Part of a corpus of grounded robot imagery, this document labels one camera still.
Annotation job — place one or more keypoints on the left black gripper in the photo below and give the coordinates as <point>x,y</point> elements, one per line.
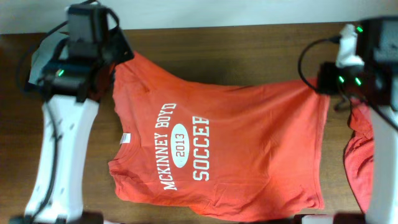
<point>127,51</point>

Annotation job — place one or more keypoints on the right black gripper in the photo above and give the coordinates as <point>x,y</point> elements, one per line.
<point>323,85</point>

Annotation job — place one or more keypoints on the red printed soccer t-shirt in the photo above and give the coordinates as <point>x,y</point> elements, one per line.
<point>238,153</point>

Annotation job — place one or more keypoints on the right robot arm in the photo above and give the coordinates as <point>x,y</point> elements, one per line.
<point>366,70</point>

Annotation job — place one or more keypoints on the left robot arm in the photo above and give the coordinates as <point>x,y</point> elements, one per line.
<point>71,85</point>

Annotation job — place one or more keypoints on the folded light grey garment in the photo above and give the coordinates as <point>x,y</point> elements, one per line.
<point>43,54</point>

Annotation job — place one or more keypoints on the red garment at right edge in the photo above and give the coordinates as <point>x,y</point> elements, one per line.
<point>359,154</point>

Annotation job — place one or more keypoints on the folded dark navy garment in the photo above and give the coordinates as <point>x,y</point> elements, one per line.
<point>32,88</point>

